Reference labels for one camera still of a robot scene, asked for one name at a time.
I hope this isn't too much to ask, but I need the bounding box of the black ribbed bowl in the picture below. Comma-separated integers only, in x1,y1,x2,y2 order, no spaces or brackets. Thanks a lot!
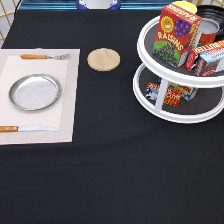
197,5,224,38

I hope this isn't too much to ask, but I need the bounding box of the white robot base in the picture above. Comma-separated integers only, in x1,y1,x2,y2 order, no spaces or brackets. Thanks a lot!
76,0,121,10

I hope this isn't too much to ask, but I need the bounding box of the white two-tier lazy Susan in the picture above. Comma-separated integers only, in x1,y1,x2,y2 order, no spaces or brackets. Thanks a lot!
133,16,224,124

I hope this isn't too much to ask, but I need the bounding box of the round silver metal plate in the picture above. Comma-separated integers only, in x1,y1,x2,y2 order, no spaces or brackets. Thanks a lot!
9,74,61,111

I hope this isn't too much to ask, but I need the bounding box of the round wooden coaster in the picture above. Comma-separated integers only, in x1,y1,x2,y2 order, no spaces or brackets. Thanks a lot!
87,48,120,72

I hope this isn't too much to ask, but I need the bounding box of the red blue white carton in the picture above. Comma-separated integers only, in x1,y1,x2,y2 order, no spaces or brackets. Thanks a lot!
145,83,182,106

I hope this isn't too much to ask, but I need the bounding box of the beige woven placemat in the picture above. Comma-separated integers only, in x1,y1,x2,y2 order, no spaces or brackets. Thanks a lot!
0,49,80,145

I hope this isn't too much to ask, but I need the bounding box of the blue yellow popcorn box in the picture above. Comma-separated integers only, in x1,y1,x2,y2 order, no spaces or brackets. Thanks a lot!
169,82,198,101

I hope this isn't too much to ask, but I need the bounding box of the brown white cake box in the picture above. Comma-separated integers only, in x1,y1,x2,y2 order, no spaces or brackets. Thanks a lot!
194,48,224,77

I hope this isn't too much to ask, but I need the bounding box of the red raisins box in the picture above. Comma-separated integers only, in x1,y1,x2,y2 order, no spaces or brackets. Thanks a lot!
153,4,202,68

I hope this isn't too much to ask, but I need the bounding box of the red butter box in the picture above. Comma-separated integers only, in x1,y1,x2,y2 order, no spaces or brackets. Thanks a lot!
185,40,224,71

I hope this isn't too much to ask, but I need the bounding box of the red soup can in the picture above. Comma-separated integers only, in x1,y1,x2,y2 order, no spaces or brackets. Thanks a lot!
198,18,219,45

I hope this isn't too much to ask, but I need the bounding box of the green yellow cylindrical canister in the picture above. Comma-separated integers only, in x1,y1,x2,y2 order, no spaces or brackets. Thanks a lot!
174,1,197,14

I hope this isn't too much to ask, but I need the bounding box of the wooden-handled fork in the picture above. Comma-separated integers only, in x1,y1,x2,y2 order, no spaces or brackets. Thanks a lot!
20,54,70,60

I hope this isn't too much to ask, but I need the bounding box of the wooden-handled knife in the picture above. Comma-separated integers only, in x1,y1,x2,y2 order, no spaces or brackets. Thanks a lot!
0,126,57,132

